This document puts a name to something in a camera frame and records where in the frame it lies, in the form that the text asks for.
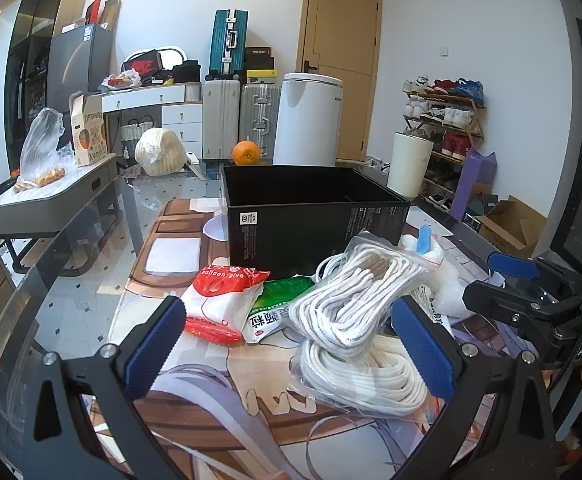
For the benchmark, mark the white dresser with drawers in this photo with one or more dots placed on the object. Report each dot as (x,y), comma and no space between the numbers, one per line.
(181,110)

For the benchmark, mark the black bag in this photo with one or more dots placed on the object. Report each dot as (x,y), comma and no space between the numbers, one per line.
(187,71)

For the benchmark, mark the white framed mirror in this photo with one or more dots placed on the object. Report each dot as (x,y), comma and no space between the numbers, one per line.
(173,50)

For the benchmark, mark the red white glue packet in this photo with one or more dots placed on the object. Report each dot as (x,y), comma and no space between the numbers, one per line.
(216,300)

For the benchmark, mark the green white packet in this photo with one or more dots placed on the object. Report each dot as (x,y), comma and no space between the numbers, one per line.
(271,310)

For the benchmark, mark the brown board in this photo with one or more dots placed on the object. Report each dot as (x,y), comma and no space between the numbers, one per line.
(111,12)

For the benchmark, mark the white round trash can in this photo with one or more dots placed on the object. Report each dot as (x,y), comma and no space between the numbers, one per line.
(306,120)

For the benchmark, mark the small zip bag blue item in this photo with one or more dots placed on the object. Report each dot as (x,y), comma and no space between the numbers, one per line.
(423,242)

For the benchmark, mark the grey side table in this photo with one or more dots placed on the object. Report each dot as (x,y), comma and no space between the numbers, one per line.
(51,202)

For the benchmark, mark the black cardboard box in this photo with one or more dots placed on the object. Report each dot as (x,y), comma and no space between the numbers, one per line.
(291,240)

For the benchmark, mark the dark tall cabinet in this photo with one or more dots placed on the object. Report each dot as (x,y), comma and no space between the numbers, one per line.
(31,25)

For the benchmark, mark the black flat box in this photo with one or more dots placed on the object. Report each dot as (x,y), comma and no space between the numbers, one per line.
(260,52)

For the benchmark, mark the clear bag of oranges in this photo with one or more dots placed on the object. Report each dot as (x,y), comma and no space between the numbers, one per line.
(41,150)

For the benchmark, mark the purple paper bag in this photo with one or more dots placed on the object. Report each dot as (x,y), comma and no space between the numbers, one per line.
(476,180)

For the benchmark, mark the plastic bag of fruit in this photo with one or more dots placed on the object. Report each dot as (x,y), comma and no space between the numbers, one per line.
(121,80)

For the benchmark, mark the open cardboard box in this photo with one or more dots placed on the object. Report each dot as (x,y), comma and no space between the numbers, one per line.
(513,227)

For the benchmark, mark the printed fruit carton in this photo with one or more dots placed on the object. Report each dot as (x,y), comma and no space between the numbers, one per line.
(88,130)

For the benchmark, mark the wooden door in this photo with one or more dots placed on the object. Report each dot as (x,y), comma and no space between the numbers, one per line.
(341,35)

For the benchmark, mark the white bagged round bundle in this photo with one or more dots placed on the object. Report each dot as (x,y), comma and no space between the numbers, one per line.
(158,152)

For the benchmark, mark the white suitcase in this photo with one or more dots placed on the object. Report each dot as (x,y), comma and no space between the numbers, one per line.
(220,120)

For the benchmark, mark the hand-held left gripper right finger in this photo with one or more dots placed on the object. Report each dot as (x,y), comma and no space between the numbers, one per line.
(423,350)

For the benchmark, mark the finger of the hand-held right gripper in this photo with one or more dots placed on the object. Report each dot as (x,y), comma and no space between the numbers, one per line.
(496,300)
(513,265)

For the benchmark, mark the orange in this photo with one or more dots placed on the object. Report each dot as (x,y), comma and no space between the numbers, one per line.
(247,153)

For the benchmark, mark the white tumbler cup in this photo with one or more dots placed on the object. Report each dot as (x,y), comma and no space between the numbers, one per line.
(410,162)

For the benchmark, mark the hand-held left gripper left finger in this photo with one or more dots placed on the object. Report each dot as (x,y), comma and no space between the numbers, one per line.
(153,350)

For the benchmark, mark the dark green box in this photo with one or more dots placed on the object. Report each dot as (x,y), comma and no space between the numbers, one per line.
(486,206)

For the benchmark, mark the black yellow box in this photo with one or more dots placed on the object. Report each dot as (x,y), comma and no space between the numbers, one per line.
(261,74)

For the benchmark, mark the woven basket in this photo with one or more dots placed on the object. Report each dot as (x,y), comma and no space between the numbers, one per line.
(136,132)

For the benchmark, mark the collection of shoes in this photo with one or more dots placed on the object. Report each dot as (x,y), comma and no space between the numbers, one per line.
(446,115)

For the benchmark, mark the wooden shoe rack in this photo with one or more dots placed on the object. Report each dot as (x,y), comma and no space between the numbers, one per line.
(471,105)

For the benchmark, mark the clear plastic wrap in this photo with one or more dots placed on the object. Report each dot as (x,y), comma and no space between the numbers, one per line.
(453,280)

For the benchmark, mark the grey mini fridge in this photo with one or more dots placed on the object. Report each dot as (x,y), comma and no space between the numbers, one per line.
(78,65)

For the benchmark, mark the teal suitcase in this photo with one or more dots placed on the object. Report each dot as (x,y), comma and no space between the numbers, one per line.
(226,40)

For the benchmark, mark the black white sneakers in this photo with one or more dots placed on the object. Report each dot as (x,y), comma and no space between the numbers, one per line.
(377,162)

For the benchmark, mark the silver suitcase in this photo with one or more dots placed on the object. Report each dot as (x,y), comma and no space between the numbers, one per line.
(258,115)

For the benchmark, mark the red black shoe box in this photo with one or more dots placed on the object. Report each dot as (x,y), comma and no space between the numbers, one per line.
(141,64)

